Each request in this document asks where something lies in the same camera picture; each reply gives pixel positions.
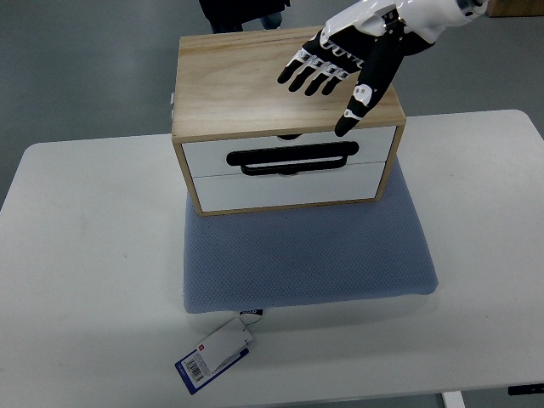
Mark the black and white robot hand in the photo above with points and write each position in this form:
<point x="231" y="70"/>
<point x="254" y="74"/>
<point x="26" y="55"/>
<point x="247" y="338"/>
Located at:
<point x="369" y="39"/>

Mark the person in black clothes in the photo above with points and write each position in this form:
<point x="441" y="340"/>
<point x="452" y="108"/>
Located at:
<point x="226" y="16"/>

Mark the white table leg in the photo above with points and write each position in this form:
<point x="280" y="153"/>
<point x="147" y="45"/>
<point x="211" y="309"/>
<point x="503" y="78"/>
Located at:
<point x="453" y="399"/>

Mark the white drawer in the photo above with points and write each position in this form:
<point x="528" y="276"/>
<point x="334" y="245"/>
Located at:
<point x="239" y="191"/>
<point x="208" y="158"/>

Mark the black table control panel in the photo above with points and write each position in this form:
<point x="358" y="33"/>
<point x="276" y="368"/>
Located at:
<point x="526" y="389"/>

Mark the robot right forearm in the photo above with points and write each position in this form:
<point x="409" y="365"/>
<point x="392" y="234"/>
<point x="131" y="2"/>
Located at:
<point x="472" y="8"/>

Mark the white and blue price tag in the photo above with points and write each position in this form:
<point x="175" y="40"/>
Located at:
<point x="214" y="355"/>

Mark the cardboard box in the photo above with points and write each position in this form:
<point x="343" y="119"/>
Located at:
<point x="515" y="8"/>

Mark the blue-grey cushion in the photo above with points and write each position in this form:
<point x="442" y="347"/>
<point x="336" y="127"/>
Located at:
<point x="312" y="255"/>

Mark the wooden drawer cabinet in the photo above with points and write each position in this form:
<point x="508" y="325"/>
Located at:
<point x="226" y="88"/>

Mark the white latch on cabinet side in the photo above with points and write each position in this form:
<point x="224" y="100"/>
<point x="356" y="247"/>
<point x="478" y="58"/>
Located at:
<point x="171" y="104"/>

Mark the black drawer handle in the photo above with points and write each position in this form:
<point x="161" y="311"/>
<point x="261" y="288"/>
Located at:
<point x="289" y="160"/>

